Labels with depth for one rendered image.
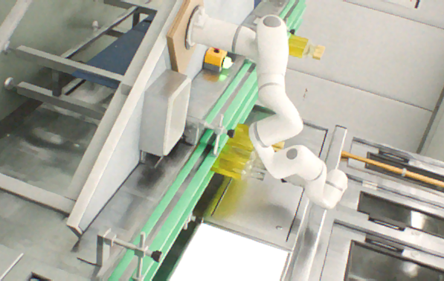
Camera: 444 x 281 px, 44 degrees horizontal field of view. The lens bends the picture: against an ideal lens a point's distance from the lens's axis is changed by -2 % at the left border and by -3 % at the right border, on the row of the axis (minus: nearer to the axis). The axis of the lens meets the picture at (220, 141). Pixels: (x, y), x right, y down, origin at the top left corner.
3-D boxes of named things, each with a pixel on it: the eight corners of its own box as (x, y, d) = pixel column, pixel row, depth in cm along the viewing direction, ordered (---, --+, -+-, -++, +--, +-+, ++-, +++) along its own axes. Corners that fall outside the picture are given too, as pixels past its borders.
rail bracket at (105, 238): (76, 262, 148) (153, 292, 144) (76, 215, 138) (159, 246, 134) (85, 251, 152) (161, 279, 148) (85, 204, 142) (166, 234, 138)
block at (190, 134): (176, 141, 199) (195, 147, 198) (179, 118, 194) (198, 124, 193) (180, 136, 202) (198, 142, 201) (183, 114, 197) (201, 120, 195)
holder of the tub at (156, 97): (137, 163, 185) (159, 169, 184) (144, 90, 170) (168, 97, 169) (158, 137, 199) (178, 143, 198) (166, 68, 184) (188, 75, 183)
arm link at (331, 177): (337, 198, 188) (349, 173, 189) (309, 184, 192) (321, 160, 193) (340, 205, 202) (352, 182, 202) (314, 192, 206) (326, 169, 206)
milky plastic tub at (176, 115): (140, 150, 182) (164, 158, 180) (146, 90, 170) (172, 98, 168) (161, 125, 196) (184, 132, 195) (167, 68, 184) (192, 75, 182)
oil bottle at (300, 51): (268, 49, 300) (318, 64, 295) (270, 39, 297) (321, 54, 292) (270, 45, 304) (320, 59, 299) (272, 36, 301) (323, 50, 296)
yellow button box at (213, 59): (201, 68, 228) (219, 72, 227) (204, 50, 224) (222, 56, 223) (207, 61, 234) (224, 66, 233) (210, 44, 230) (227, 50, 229)
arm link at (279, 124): (245, 92, 175) (247, 129, 167) (283, 75, 168) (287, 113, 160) (268, 114, 184) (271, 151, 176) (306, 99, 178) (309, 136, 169)
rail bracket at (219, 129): (194, 151, 199) (227, 162, 197) (201, 111, 190) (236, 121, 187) (197, 146, 201) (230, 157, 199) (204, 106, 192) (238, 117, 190)
